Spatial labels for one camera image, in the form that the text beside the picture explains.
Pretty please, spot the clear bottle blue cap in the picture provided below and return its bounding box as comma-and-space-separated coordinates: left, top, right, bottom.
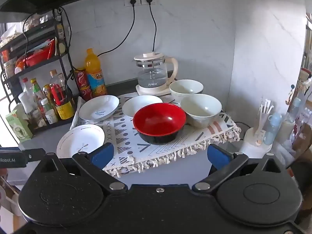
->
280, 97, 301, 137

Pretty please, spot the black power cable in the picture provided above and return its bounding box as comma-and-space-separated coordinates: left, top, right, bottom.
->
97, 0, 136, 56
146, 0, 158, 52

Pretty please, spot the white cylindrical container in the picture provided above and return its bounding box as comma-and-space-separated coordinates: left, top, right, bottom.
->
240, 127, 273, 154

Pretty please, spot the small white jar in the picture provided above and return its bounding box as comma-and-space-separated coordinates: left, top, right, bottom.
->
41, 99, 59, 124

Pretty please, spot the orange juice bottle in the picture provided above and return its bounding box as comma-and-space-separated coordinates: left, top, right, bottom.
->
85, 48, 108, 97

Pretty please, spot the chili sauce bottle yellow cap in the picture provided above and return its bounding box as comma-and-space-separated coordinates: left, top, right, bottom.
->
30, 78, 48, 127

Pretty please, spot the oil bottle yellow cap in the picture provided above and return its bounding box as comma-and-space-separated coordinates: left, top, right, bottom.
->
43, 84, 53, 103

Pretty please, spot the white plate blue script print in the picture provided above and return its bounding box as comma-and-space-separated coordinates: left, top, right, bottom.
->
78, 95, 120, 121

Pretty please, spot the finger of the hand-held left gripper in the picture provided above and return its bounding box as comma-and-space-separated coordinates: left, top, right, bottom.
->
21, 149, 46, 162

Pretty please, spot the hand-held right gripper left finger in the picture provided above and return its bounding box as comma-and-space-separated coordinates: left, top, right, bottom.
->
36, 143, 127, 195

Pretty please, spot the bundle of white sticks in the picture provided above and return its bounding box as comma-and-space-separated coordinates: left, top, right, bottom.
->
253, 97, 272, 137

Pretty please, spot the red plastic basket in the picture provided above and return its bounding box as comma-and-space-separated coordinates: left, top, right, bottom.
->
24, 51, 53, 67

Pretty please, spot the glass electric kettle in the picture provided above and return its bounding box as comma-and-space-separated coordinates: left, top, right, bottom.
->
134, 52, 178, 88

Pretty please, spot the vinegar bottle red cap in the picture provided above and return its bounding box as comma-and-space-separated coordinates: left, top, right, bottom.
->
18, 77, 35, 117

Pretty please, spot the green carton box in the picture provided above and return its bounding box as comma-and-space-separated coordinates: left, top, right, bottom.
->
5, 110, 33, 143

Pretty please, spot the patterned fringed table cloth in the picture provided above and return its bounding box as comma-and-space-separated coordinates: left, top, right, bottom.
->
69, 93, 242, 178

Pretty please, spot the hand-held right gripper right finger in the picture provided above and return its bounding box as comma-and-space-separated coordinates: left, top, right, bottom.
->
192, 144, 290, 193

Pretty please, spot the red drink can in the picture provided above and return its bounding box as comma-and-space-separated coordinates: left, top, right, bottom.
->
79, 85, 93, 101
74, 68, 89, 87

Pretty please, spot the white speckled bowl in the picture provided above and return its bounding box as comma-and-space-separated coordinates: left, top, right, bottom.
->
180, 94, 223, 129

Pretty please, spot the white plate crossed utensils print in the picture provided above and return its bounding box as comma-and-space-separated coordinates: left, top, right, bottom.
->
122, 95, 163, 118

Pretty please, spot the blue baby bottle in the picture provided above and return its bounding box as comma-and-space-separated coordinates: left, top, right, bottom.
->
263, 113, 282, 145

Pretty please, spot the red and black bowl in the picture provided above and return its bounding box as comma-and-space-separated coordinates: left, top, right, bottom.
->
133, 103, 187, 145

